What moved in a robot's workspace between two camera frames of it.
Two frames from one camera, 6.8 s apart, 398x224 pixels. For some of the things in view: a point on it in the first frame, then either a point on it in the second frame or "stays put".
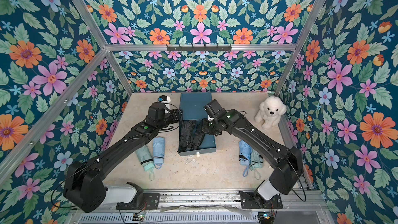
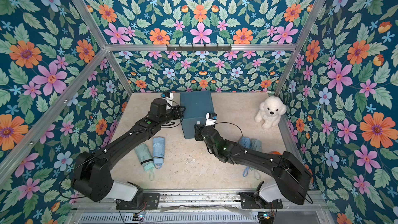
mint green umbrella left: x=146 y=161 stays put
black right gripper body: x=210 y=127 -> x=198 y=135
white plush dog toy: x=270 y=111 stays put
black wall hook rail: x=199 y=48 stays put
